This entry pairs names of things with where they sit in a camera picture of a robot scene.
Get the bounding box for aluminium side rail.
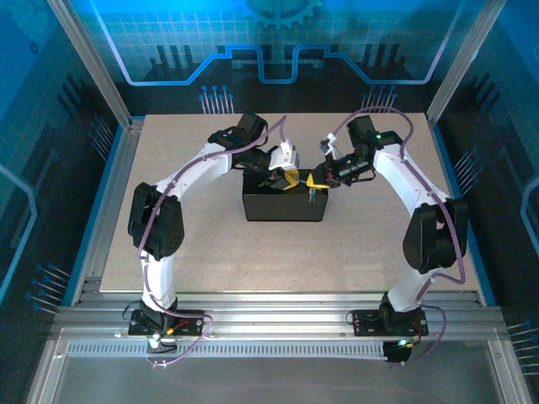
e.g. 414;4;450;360
69;120;147;306

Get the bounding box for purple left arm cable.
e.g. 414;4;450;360
136;114;288;369

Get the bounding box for aluminium frame post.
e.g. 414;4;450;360
46;0;135;130
425;0;501;126

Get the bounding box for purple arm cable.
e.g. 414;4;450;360
136;114;288;369
333;105;467;368

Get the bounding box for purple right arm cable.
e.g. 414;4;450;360
333;105;467;368

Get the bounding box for slotted grey cable duct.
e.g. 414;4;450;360
67;343;388;359

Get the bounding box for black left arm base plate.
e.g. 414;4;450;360
127;309;205;338

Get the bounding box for aluminium front rail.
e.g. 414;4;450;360
53;292;509;340

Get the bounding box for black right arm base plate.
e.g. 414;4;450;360
350;309;430;338

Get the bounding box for black connector box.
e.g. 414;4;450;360
382;339;413;366

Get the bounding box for black box with painted lid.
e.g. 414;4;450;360
241;167;330;224

